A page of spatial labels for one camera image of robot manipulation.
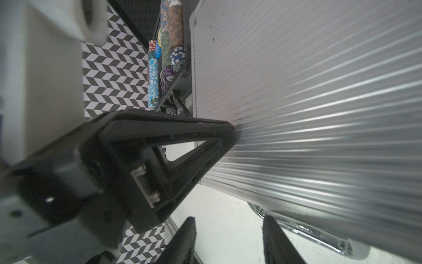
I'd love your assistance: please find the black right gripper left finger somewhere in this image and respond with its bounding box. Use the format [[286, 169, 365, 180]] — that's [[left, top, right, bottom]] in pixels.
[[155, 217, 197, 264]]

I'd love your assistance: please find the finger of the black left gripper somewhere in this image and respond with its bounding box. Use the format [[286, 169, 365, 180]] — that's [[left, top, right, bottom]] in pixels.
[[79, 109, 236, 234]]

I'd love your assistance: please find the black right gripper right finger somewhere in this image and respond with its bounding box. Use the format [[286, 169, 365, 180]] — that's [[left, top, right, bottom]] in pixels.
[[262, 215, 306, 264]]

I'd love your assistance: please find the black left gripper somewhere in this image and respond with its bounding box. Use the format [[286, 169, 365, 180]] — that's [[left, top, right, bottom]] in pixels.
[[1, 146, 127, 264]]

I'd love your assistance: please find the small silver poker case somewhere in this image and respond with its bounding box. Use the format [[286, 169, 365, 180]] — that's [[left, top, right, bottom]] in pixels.
[[191, 1, 422, 262]]

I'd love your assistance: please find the large black poker case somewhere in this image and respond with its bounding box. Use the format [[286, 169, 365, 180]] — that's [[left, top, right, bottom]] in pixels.
[[109, 1, 198, 117]]

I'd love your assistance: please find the chip row red blue brown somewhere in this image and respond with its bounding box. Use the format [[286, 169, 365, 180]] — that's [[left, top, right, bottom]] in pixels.
[[168, 0, 186, 72]]

